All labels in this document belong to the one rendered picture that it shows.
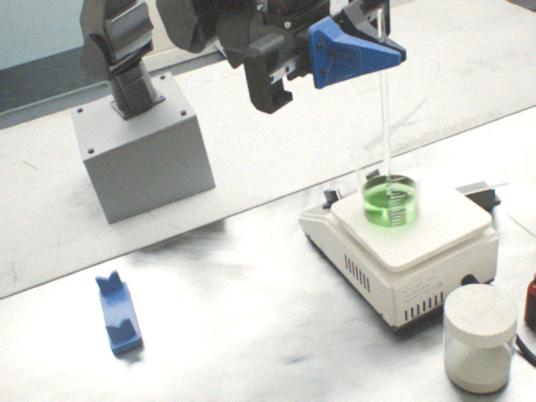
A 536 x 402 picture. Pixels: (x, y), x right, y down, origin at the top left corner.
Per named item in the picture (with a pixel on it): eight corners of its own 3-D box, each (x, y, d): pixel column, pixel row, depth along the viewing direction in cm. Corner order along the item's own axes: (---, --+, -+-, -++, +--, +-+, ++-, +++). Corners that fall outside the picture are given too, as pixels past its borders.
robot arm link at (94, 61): (86, 78, 83) (65, 34, 79) (134, 46, 88) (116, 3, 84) (116, 85, 79) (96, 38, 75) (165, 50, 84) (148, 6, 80)
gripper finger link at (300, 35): (295, 72, 56) (289, 31, 54) (355, 33, 61) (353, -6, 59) (311, 77, 55) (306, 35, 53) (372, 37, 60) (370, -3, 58)
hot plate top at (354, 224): (327, 212, 66) (326, 205, 65) (420, 170, 69) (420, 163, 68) (393, 276, 57) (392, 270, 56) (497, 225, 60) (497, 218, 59)
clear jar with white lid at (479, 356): (481, 408, 54) (484, 348, 49) (429, 366, 58) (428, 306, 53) (527, 370, 56) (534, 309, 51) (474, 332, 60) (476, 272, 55)
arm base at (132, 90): (110, 105, 89) (92, 67, 85) (150, 85, 90) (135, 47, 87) (126, 121, 83) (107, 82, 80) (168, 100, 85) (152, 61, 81)
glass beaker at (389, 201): (404, 189, 66) (401, 120, 61) (435, 224, 61) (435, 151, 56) (343, 210, 65) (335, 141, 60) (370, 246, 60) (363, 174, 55)
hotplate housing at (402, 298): (299, 232, 76) (289, 179, 72) (388, 193, 80) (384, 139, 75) (407, 353, 59) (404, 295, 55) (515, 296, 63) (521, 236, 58)
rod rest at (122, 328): (100, 296, 73) (90, 274, 71) (128, 286, 74) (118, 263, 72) (113, 356, 65) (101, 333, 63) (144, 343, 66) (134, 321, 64)
